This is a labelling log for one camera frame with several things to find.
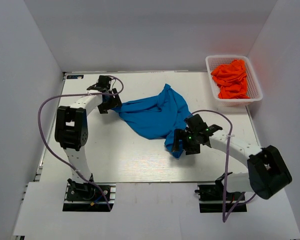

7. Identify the blue table label sticker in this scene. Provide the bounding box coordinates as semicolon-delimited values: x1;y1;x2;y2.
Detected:
66;74;84;80

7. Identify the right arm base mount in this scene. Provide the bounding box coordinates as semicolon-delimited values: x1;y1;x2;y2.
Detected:
194;174;242;214

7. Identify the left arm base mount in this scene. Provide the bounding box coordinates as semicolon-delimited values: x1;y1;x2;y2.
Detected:
62;178;116;213

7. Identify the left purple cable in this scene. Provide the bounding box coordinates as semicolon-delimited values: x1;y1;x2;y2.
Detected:
37;75;125;211

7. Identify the orange t shirt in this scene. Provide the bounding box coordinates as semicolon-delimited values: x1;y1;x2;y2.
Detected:
211;59;250;99

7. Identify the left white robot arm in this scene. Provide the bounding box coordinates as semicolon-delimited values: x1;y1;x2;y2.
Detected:
54;75;122;200

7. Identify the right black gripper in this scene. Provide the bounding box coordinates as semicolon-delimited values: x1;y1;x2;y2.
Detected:
171;128;201;155

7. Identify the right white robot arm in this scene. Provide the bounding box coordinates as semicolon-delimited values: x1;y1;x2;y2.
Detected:
172;114;293;200

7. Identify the blue t shirt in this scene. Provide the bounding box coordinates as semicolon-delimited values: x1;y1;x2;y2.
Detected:
112;84;191;159

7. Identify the white plastic basket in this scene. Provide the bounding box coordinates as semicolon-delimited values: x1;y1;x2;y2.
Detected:
205;55;263;107

